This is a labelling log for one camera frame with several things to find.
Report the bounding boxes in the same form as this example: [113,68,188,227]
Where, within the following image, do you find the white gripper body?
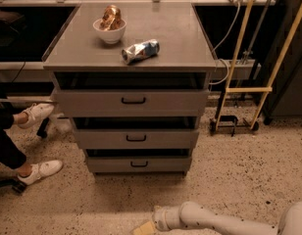
[152,206,181,231]

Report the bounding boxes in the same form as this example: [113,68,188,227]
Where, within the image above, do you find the white power cable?
[209,0,242,86]

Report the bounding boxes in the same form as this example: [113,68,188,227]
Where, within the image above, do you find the white ceramic bowl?
[93,19,126,44]

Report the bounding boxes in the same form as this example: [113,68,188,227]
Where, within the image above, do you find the white sneaker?
[19,103,54,129]
[18,160,63,185]

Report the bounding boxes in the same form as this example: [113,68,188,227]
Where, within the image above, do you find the crushed silver blue can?
[122,39,160,65]

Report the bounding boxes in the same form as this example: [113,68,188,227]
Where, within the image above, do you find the crumpled brown chip bag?
[100,5,122,30]

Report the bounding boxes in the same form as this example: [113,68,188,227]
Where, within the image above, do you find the lower white sneaker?
[18,160,63,185]

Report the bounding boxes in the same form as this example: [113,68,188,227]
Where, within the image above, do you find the grey drawer cabinet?
[41,2,218,177]

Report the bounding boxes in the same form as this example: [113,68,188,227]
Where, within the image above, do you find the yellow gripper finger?
[132,221,156,235]

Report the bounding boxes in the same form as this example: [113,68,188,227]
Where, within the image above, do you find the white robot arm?
[132,202,302,235]

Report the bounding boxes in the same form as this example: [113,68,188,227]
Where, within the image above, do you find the person's black trouser legs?
[0,70,27,170]

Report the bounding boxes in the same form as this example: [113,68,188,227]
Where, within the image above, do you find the upper white sneaker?
[19,103,54,129]

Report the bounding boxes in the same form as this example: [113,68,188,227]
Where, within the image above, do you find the grey drawer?
[74,129,199,149]
[54,90,208,118]
[86,157,192,173]

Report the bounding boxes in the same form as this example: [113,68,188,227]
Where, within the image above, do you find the yellow hand cart frame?
[209,0,302,136]

